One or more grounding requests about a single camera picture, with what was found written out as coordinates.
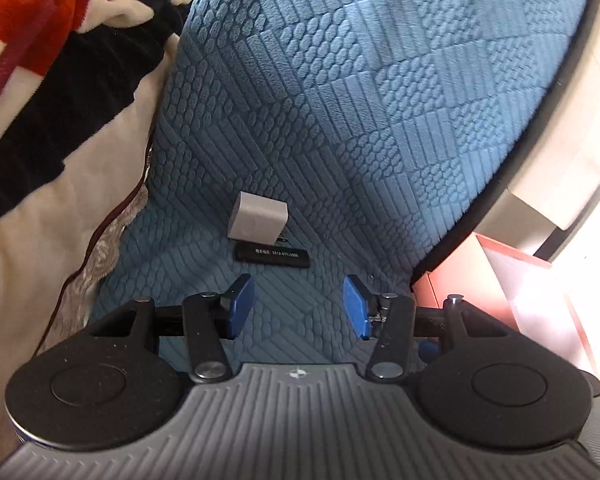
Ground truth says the white charger adapter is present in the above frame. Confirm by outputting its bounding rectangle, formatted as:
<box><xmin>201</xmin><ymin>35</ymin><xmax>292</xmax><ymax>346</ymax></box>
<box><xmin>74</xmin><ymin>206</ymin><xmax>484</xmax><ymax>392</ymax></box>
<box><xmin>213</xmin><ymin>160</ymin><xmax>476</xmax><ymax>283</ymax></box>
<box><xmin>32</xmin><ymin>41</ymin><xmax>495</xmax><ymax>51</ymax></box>
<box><xmin>226</xmin><ymin>191</ymin><xmax>288</xmax><ymax>244</ymax></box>

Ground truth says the blue textured blanket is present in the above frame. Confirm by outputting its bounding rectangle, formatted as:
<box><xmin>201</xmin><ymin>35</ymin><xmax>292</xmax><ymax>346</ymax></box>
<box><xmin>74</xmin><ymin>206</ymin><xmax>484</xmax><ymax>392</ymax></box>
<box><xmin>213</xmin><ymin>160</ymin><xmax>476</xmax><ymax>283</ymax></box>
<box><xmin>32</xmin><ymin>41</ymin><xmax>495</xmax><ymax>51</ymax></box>
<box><xmin>92</xmin><ymin>0</ymin><xmax>588</xmax><ymax>361</ymax></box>

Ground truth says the white cabinet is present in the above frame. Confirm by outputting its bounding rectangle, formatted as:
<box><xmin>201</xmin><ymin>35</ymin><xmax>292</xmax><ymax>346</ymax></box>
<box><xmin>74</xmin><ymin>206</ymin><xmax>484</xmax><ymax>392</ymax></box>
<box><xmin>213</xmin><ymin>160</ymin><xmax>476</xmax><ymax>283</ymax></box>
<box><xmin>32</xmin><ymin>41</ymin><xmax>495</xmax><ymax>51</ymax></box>
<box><xmin>472</xmin><ymin>0</ymin><xmax>600</xmax><ymax>263</ymax></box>

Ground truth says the cream lace cloth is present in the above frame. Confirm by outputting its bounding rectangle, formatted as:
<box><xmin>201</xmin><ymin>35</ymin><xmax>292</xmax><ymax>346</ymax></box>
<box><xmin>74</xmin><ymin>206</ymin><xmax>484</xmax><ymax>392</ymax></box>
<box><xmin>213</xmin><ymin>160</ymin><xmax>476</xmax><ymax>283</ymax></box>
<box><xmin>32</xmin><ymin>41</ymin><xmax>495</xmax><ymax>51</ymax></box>
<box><xmin>32</xmin><ymin>145</ymin><xmax>156</xmax><ymax>356</ymax></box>

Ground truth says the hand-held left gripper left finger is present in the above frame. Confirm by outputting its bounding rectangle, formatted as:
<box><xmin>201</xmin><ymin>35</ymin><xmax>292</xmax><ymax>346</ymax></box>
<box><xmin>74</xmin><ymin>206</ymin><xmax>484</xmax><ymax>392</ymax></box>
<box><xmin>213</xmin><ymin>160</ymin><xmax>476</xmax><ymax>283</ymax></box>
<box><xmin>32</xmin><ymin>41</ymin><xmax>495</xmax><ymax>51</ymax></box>
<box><xmin>87</xmin><ymin>274</ymin><xmax>256</xmax><ymax>385</ymax></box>

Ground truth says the pink cardboard box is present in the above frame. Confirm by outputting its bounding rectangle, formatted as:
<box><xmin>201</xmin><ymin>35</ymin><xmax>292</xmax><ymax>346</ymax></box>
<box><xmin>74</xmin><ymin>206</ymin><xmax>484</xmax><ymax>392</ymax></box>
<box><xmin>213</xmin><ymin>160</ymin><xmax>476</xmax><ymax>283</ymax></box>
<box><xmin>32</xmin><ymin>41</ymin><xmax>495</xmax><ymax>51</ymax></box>
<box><xmin>411</xmin><ymin>232</ymin><xmax>600</xmax><ymax>378</ymax></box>

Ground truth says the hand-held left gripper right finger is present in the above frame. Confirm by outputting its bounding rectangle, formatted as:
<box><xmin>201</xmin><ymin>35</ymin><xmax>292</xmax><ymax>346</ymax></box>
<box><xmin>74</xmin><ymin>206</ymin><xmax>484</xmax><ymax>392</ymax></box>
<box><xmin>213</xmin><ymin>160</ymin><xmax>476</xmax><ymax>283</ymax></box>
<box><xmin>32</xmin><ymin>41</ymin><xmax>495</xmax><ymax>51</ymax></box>
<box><xmin>342</xmin><ymin>275</ymin><xmax>522</xmax><ymax>382</ymax></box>

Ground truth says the black usb stick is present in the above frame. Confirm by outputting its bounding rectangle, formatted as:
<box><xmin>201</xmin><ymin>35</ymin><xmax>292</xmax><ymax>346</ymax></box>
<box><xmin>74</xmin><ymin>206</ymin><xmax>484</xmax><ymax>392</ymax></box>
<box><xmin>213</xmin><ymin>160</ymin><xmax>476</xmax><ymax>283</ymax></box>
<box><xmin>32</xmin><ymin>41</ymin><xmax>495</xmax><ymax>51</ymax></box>
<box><xmin>236</xmin><ymin>242</ymin><xmax>312</xmax><ymax>270</ymax></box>

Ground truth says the orange black white striped blanket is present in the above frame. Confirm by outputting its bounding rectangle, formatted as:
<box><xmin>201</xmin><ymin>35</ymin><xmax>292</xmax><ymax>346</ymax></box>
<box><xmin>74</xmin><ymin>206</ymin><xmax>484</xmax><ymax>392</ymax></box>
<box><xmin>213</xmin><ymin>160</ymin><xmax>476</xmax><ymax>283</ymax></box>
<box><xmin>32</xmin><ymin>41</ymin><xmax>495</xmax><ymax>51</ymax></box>
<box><xmin>0</xmin><ymin>0</ymin><xmax>206</xmax><ymax>461</ymax></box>

